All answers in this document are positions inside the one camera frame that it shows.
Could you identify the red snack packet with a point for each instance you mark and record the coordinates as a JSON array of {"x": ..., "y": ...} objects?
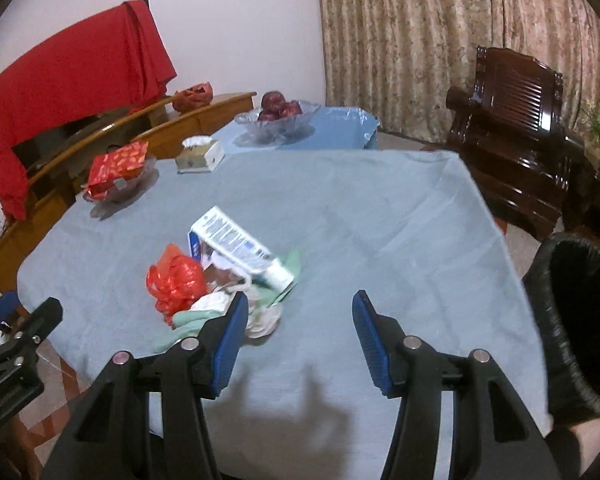
[{"x": 125, "y": 162}]

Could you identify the wooden tv cabinet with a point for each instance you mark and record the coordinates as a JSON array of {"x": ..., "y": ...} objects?
[{"x": 117, "y": 148}]

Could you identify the small glass dish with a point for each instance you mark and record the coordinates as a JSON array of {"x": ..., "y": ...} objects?
[{"x": 123, "y": 190}]

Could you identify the dark wooden armchair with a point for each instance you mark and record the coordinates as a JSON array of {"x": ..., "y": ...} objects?
[{"x": 508, "y": 130}]

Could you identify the black trash bin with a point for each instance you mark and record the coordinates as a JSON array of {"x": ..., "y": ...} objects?
[{"x": 563, "y": 288}]

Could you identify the patterned beige curtain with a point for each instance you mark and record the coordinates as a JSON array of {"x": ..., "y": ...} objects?
[{"x": 398, "y": 58}]

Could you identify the grey table cloth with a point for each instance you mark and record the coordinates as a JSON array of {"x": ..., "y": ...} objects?
[{"x": 409, "y": 228}]

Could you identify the red apples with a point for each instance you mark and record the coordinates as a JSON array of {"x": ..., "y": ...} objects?
[{"x": 274, "y": 106}]

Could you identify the white blue medicine box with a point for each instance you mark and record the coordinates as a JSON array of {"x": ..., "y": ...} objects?
[{"x": 199, "y": 250}]

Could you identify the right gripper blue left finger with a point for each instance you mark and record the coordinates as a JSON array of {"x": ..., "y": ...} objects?
[{"x": 143, "y": 418}]

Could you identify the white toothpaste tube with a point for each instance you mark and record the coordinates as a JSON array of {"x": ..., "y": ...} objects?
[{"x": 231, "y": 242}]

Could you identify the red cloth cover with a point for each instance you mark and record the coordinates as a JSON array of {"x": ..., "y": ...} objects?
[{"x": 112, "y": 59}]

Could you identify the glass fruit bowl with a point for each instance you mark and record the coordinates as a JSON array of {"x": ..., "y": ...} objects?
[{"x": 276, "y": 121}]

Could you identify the tissue box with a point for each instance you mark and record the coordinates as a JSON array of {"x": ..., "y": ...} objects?
[{"x": 199, "y": 154}]

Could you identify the blue side table cloth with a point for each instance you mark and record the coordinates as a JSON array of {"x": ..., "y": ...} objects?
[{"x": 323, "y": 128}]

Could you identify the television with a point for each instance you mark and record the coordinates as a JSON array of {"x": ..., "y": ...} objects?
[{"x": 45, "y": 146}]

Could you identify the green rubber glove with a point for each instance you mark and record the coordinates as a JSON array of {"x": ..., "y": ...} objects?
[{"x": 188, "y": 324}]

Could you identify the orange red plastic bag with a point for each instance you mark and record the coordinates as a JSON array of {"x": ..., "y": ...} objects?
[{"x": 176, "y": 282}]

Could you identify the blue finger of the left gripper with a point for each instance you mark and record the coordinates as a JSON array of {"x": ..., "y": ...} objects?
[
  {"x": 41, "y": 322},
  {"x": 9, "y": 304}
]

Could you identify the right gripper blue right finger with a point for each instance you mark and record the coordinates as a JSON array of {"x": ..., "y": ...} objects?
[{"x": 493, "y": 437}]

